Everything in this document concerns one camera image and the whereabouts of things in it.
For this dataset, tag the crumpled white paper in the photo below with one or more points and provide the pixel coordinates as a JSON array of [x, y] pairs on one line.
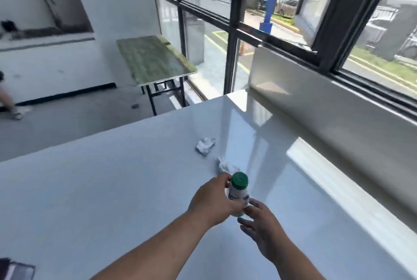
[[205, 146], [226, 165]]

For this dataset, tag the green top folding table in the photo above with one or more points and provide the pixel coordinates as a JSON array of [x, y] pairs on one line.
[[153, 58]]

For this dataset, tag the person's left hand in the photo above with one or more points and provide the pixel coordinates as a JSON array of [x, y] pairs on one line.
[[211, 201]]

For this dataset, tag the person's left forearm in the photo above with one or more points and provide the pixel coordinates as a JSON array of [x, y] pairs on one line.
[[146, 253]]

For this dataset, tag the black fence with grey pillars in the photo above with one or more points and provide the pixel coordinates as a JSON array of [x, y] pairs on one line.
[[400, 29]]

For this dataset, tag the white table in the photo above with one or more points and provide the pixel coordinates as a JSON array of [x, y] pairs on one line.
[[97, 191]]

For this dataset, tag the person's right hand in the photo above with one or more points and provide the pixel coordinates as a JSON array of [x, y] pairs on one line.
[[265, 231]]

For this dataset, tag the small black bag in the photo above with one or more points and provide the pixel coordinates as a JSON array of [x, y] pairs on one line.
[[8, 25]]

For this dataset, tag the white bottle green cap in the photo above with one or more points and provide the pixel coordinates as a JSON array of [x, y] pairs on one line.
[[239, 180]]

